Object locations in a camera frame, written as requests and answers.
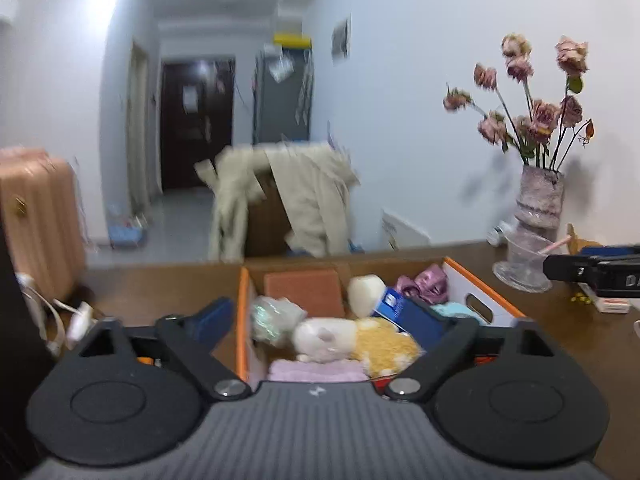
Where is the white flat carton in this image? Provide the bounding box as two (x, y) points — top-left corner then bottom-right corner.
(381, 209), (432, 251)

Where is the grey refrigerator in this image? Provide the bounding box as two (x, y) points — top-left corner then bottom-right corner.
(252, 42), (316, 146)

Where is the white green plastic bag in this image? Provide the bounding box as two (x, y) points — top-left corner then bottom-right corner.
(249, 296), (307, 346)

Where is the orange sponge block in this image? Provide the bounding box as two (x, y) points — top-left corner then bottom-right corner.
(263, 269), (347, 319)

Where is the small white red box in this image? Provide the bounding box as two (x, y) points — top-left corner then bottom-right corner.
(580, 285), (636, 314)

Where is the framed wall picture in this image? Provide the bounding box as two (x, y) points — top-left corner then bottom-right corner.
(331, 17), (351, 66)

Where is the pink towel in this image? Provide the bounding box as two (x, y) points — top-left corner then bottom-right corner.
(267, 358), (371, 384)

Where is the dried pink rose bouquet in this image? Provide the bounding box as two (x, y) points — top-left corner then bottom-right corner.
(442, 34), (596, 171)

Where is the mottled purple vase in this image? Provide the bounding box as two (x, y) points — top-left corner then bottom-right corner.
(514, 165), (566, 241)

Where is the dark brown door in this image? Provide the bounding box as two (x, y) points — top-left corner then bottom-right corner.
(160, 55), (236, 191)

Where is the dark object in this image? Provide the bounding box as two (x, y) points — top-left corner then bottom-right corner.
(0, 220), (57, 480)

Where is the orange white cardboard box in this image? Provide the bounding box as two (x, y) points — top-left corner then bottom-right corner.
(235, 256), (528, 396)

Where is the wooden chair with blue seat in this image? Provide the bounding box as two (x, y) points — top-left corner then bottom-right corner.
(244, 170), (301, 258)

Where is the beige coat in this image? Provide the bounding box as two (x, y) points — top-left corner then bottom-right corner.
(194, 142), (362, 263)

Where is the teal cloth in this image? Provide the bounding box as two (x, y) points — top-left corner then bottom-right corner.
(430, 301), (488, 326)

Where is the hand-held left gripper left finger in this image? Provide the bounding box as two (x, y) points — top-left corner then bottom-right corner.
(75, 296), (251, 402)

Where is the white and yellow plush toy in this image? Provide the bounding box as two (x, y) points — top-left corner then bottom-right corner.
(352, 316), (423, 378)

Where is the blue basket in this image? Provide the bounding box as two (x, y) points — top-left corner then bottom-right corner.
(107, 205), (148, 250)

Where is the white cable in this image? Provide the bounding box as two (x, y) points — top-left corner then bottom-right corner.
(15, 272), (97, 357)

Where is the white round sponge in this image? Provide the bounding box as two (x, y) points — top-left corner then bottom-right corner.
(347, 274), (387, 319)

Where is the pink satin scrunchie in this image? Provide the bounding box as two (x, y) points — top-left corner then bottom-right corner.
(395, 264), (449, 306)

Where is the blue tissue packet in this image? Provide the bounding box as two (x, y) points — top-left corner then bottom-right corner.
(371, 286), (418, 333)

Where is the pink stick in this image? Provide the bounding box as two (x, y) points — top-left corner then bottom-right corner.
(537, 237), (574, 256)

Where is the white interior door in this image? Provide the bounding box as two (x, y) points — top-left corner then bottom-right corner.
(127, 42), (151, 202)

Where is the crumpled white wrapper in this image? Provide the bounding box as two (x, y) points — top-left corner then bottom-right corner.
(487, 220), (521, 246)

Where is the clear glass cup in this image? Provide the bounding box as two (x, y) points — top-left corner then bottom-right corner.
(492, 230), (553, 294)

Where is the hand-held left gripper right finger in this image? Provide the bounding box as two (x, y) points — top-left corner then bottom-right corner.
(384, 302), (558, 402)

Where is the pink ribbed suitcase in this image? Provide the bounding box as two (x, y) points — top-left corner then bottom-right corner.
(0, 147), (88, 302)

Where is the yellow box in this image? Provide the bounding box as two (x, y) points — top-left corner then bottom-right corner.
(272, 32), (312, 50)

